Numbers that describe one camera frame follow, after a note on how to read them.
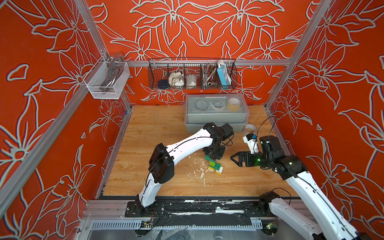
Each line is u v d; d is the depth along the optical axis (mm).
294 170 472
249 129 1032
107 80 828
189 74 1001
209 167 844
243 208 740
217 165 819
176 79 917
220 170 819
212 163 802
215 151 686
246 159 614
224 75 868
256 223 697
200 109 904
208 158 811
